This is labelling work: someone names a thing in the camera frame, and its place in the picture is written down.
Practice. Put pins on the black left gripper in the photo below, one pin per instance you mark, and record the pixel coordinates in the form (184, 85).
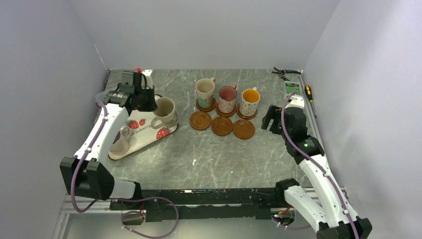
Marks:
(152, 106)

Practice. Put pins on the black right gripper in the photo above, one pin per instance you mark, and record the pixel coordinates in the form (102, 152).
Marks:
(273, 112)

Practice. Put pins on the orange interior white mug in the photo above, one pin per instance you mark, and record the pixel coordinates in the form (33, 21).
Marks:
(249, 101)

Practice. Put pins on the dark brown wooden coaster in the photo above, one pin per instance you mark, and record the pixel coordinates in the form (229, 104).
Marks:
(243, 129)

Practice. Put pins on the cream patterned mug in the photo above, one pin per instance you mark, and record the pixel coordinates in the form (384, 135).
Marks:
(205, 90)

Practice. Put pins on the pink mug purple interior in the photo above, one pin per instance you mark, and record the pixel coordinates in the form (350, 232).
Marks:
(121, 145)

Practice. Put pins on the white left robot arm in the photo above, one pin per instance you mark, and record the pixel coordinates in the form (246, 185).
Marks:
(85, 173)

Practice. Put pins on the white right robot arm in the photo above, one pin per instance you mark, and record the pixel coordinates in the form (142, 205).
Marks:
(333, 217)

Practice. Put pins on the white green electronic device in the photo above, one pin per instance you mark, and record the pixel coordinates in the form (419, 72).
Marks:
(292, 86)

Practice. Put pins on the white strawberry serving tray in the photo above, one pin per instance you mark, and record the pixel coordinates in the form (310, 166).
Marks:
(142, 134)

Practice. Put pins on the clear plastic screw box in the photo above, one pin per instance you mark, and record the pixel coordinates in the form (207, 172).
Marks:
(101, 97)

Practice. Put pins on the black pliers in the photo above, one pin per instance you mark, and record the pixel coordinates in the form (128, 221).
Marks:
(282, 73)

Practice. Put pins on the yellow black screwdriver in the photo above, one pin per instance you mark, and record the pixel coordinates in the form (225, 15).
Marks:
(308, 93)

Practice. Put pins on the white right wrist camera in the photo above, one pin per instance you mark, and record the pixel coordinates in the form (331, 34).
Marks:
(296, 101)

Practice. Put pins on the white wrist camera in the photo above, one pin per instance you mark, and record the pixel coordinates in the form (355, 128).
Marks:
(296, 101)
(143, 78)

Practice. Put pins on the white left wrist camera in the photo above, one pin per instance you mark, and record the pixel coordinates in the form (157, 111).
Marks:
(143, 78)

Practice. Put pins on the black base frame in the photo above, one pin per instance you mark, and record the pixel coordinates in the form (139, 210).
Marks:
(190, 204)

